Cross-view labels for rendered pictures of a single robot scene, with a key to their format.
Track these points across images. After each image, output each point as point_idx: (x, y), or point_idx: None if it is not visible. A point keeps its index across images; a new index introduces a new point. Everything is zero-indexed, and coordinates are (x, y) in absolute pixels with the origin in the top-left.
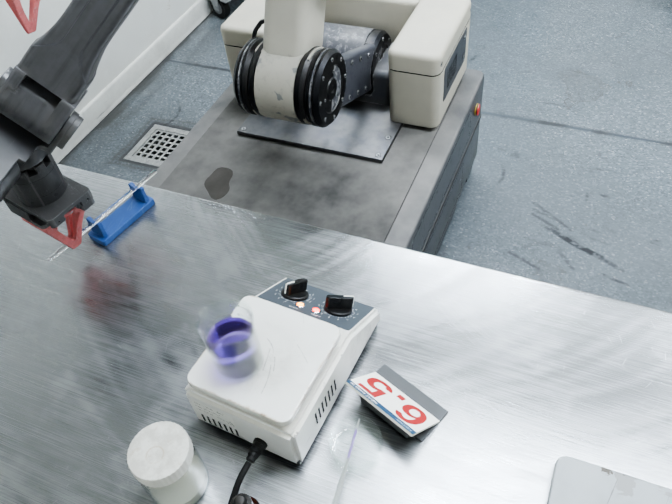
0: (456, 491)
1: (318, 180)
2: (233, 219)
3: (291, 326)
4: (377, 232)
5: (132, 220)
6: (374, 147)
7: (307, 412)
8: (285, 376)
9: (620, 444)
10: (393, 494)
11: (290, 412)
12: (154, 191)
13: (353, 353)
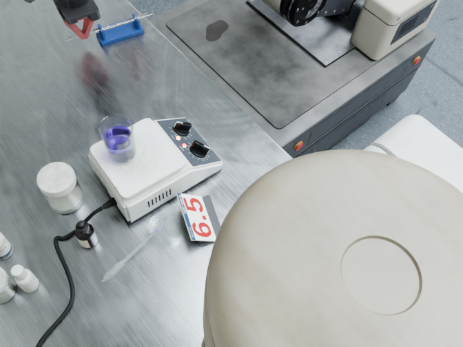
0: (200, 281)
1: (278, 59)
2: (181, 65)
3: (160, 148)
4: (293, 112)
5: (125, 37)
6: (326, 54)
7: (142, 198)
8: (140, 173)
9: None
10: (167, 264)
11: (130, 193)
12: (147, 25)
13: (191, 180)
